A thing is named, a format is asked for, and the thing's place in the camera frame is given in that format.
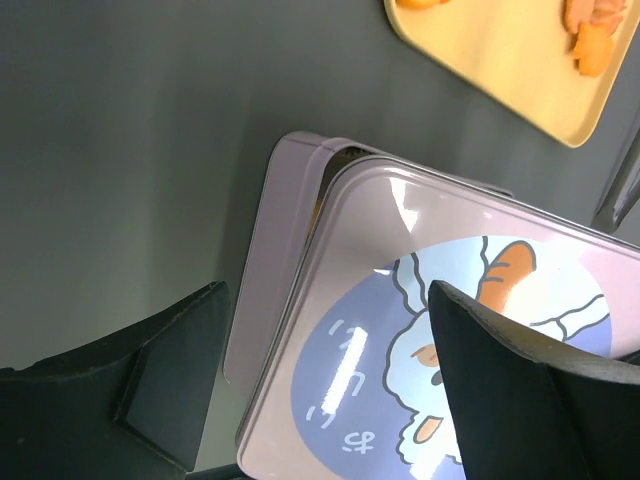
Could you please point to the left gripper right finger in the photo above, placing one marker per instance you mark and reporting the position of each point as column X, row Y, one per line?
column 525, row 406

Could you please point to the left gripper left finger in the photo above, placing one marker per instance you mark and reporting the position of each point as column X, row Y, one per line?
column 130, row 405

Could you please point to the silver tin lid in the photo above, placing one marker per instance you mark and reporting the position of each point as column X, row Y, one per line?
column 351, row 387

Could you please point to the metal tongs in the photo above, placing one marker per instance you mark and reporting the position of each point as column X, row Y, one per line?
column 622, row 190

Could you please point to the pink cookie tin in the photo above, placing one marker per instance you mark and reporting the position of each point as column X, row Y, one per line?
column 280, row 260

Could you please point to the yellow cookie tray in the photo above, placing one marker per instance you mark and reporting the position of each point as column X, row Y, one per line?
column 518, row 53

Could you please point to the orange fish cookie right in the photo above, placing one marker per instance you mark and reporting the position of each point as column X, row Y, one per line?
column 593, row 49

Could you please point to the orange fish cookie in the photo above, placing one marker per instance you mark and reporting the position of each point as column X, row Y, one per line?
column 593, row 49
column 419, row 4

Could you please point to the orange leaf cookie lower-right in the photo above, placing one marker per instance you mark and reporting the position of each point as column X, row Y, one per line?
column 577, row 12

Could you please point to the orange fish cookie left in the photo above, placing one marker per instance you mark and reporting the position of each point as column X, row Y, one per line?
column 419, row 4

